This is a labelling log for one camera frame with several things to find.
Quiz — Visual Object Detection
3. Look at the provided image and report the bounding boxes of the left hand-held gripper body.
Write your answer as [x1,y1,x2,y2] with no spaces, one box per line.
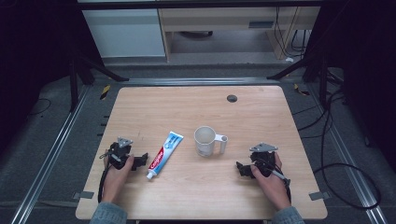
[106,136,135,171]

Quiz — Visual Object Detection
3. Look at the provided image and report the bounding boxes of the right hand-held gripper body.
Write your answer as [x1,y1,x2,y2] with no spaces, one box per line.
[248,142,279,178]

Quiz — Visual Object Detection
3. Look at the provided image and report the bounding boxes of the blue and red toothpaste tube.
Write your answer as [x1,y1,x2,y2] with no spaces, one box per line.
[146,130,185,181]

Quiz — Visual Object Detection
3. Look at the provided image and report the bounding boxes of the white cup with handle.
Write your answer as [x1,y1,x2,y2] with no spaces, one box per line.
[193,125,229,158]

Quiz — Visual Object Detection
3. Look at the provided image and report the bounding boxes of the person's left hand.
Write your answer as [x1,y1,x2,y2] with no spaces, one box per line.
[102,150,135,205]

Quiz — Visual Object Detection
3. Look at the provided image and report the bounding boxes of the person's right hand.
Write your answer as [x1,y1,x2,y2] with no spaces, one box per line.
[249,152,292,212]

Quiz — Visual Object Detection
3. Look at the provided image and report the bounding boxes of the yellow and black tape strip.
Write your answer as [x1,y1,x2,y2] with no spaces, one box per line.
[99,84,112,102]
[292,82,311,97]

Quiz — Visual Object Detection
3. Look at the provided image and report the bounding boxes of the black metal stand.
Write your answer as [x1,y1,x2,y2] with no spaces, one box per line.
[67,43,130,114]
[266,46,332,110]

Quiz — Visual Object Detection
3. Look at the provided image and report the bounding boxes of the dark metal crossbar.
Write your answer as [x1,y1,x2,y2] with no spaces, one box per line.
[120,77,281,88]

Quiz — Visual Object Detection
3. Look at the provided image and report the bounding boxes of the white cabinet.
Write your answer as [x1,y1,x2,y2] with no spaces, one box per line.
[81,7,166,59]

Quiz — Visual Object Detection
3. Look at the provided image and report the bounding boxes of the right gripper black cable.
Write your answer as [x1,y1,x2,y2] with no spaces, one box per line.
[270,161,292,203]

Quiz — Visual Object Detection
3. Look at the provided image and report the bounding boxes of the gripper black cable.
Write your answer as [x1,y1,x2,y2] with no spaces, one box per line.
[97,151,112,204]
[270,161,292,203]

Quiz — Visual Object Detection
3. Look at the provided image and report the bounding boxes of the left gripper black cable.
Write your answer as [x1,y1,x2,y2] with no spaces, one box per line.
[97,151,112,204]

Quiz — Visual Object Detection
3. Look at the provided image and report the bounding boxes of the grey metal table bracket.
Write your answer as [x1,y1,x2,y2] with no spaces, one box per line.
[72,190,95,201]
[308,190,332,202]

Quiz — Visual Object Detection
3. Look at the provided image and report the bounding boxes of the thin black floor cable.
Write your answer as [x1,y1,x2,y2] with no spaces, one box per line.
[291,92,347,140]
[27,97,52,117]

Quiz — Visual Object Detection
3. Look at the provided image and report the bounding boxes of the long looped black floor cable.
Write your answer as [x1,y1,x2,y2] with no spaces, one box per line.
[312,88,383,211]

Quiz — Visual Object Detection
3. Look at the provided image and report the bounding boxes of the aluminium floor rail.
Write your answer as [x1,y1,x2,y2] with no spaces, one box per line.
[9,85,92,224]
[305,84,389,224]

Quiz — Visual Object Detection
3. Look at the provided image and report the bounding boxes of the black cables under desk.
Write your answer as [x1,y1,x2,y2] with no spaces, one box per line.
[273,6,309,61]

